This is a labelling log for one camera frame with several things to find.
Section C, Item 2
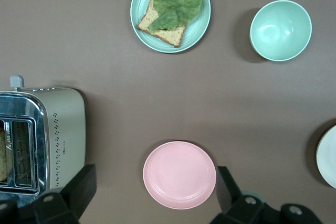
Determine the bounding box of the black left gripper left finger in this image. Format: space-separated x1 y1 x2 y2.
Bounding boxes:
33 164 97 224

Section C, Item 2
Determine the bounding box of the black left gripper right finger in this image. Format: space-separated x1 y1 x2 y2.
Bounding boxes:
209 166 265 224

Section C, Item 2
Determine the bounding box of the pink plate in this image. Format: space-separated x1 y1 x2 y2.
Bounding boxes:
142 141 217 210

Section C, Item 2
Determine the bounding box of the beige and chrome toaster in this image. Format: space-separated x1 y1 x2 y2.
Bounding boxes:
0 74 87 200

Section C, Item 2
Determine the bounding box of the dark bread slice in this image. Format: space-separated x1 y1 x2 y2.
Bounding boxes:
0 126 13 183

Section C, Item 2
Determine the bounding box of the beige plate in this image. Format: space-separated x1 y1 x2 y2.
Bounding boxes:
316 125 336 189

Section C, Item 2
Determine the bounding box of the green plate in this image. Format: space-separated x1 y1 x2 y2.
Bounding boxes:
130 0 212 54

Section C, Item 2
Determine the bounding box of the green bowl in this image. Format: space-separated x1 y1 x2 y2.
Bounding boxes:
249 0 313 62

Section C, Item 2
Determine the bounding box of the brown toast slice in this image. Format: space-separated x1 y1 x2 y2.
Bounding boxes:
135 0 188 49

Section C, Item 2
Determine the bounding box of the green lettuce leaf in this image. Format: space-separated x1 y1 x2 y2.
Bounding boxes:
148 0 203 32

